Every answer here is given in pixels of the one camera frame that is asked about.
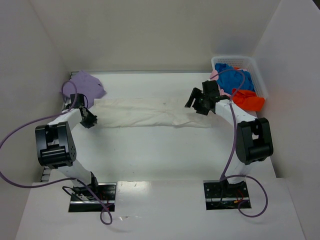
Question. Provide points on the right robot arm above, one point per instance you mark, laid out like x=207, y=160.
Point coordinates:
x=252, y=140

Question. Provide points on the white plastic basket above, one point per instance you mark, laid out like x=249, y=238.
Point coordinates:
x=244, y=62

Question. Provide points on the pink t shirt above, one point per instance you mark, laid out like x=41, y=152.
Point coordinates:
x=214, y=77

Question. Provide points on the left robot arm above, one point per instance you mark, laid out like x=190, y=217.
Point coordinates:
x=56, y=147

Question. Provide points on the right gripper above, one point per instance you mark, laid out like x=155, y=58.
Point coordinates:
x=200, y=100

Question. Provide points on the orange t shirt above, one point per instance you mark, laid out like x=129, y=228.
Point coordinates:
x=248, y=100

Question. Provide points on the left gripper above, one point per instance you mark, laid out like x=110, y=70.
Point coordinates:
x=88, y=120

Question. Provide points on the folded purple t shirt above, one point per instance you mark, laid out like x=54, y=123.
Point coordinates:
x=86, y=84

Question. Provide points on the aluminium rail bracket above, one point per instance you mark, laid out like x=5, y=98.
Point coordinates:
x=45, y=175

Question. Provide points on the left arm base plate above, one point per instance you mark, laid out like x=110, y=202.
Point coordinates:
x=82, y=201

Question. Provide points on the white t shirt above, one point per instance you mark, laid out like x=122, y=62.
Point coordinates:
x=148, y=112

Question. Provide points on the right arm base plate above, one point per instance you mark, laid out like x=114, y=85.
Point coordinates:
x=222, y=195

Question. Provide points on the blue t shirt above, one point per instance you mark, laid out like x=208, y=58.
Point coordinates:
x=232, y=79

